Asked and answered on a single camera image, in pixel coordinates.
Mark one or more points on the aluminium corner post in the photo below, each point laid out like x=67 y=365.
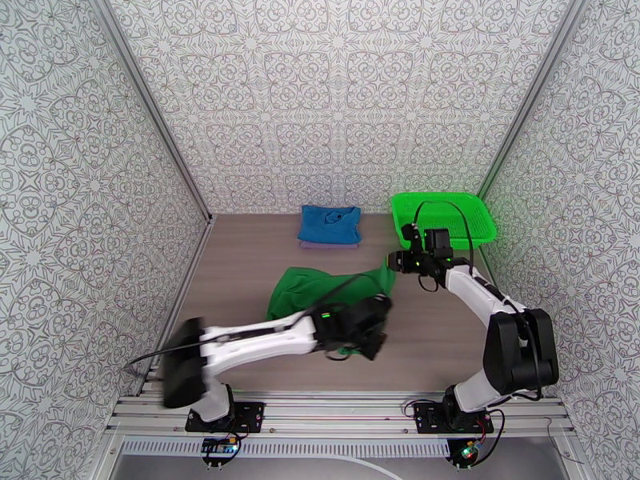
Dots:
x=530 y=93
x=150 y=108

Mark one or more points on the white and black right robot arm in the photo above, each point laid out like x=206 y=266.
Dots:
x=475 y=288

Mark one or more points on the purple garment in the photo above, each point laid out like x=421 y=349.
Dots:
x=330 y=245

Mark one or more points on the aluminium rail frame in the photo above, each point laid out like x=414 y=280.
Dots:
x=340 y=411

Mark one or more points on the green garment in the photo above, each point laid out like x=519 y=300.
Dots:
x=300 y=288

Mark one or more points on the green plastic basket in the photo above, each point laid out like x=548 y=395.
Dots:
x=480 y=218

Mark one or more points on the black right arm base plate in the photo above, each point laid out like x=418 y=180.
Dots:
x=427 y=418

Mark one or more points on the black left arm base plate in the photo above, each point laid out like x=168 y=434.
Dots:
x=250 y=416

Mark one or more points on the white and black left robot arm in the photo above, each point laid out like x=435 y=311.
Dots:
x=260 y=336

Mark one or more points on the blue garment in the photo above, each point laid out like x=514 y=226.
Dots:
x=325 y=226

